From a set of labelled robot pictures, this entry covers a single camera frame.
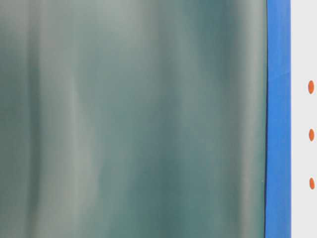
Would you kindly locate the blue table cloth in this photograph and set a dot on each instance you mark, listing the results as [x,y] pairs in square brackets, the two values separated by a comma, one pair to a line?
[278,122]

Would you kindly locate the white work board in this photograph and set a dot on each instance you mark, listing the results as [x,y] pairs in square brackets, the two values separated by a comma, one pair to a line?
[304,118]

